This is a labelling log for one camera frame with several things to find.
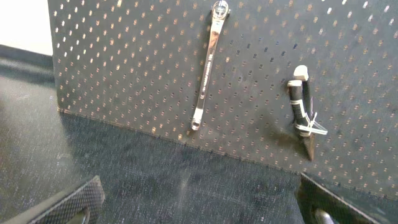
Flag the black and white pliers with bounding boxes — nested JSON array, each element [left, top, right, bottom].
[[286, 64, 317, 162]]

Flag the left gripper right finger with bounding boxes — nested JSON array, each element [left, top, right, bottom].
[[294, 172, 382, 224]]

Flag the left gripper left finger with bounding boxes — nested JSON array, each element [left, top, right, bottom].
[[1, 175, 106, 224]]

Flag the wrench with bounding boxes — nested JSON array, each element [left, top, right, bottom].
[[190, 0, 231, 131]]

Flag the black pegboard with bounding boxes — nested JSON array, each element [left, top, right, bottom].
[[47, 0, 398, 202]]

